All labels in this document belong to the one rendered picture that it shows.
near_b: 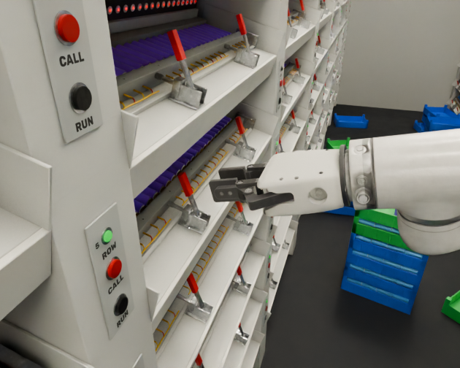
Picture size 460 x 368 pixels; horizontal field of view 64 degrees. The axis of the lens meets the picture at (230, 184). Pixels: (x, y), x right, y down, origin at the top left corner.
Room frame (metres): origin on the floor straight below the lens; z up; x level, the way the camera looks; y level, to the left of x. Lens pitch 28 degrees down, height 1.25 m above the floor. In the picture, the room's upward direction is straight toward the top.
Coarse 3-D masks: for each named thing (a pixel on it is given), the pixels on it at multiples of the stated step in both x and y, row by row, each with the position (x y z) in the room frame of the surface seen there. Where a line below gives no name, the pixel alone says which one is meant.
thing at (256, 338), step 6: (252, 336) 0.87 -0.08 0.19; (258, 336) 0.86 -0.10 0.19; (252, 342) 0.86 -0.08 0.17; (258, 342) 0.86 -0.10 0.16; (252, 348) 0.84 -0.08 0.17; (246, 354) 0.81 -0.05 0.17; (252, 354) 0.82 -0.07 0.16; (246, 360) 0.79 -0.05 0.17; (252, 360) 0.80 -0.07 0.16; (246, 366) 0.77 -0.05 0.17; (252, 366) 0.78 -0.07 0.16
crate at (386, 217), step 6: (360, 210) 1.28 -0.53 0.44; (366, 210) 1.27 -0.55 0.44; (372, 210) 1.25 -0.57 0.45; (378, 210) 1.33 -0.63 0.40; (384, 210) 1.33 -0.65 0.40; (390, 210) 1.33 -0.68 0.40; (354, 216) 1.29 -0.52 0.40; (360, 216) 1.28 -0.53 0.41; (366, 216) 1.26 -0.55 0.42; (372, 216) 1.25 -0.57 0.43; (378, 216) 1.24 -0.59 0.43; (384, 216) 1.23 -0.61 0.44; (390, 216) 1.22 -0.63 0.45; (396, 216) 1.21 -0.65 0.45; (378, 222) 1.24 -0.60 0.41; (384, 222) 1.23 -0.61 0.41; (390, 222) 1.22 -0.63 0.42; (396, 222) 1.20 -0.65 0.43; (396, 228) 1.20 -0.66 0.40
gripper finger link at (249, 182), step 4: (240, 180) 0.42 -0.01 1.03; (244, 180) 0.42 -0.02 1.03; (248, 180) 0.42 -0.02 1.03; (252, 180) 0.41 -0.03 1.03; (256, 180) 0.41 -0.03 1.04; (236, 184) 0.41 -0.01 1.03; (240, 184) 0.41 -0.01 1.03; (244, 184) 0.41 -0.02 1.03; (248, 184) 0.41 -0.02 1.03; (252, 184) 0.41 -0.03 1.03; (256, 184) 0.41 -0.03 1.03; (256, 188) 0.41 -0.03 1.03; (260, 188) 0.40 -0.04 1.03; (256, 192) 0.41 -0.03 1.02; (260, 192) 0.40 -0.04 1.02; (240, 200) 0.41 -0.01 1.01
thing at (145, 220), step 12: (228, 132) 0.76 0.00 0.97; (216, 144) 0.70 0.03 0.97; (204, 156) 0.64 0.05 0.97; (192, 168) 0.59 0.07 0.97; (192, 180) 0.57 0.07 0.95; (168, 192) 0.50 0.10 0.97; (180, 192) 0.53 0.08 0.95; (156, 204) 0.46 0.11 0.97; (144, 216) 0.43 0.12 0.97; (156, 216) 0.45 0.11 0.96; (144, 228) 0.42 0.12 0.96; (156, 228) 0.43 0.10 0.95
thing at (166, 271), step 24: (264, 120) 0.87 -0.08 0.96; (264, 144) 0.81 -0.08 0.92; (168, 216) 0.47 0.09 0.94; (216, 216) 0.50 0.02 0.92; (144, 240) 0.41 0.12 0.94; (168, 240) 0.42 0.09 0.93; (192, 240) 0.43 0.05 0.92; (144, 264) 0.37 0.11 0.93; (168, 264) 0.38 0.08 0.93; (192, 264) 0.41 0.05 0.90; (168, 288) 0.34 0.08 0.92
